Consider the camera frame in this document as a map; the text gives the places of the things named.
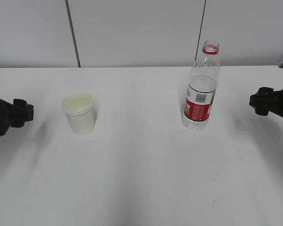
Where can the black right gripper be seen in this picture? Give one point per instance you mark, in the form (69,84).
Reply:
(267,100)

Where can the white paper cup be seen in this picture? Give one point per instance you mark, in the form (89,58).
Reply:
(78,108)

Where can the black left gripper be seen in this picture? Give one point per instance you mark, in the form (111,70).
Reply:
(14,115)

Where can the clear water bottle red label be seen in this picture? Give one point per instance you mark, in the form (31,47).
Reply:
(202,87)

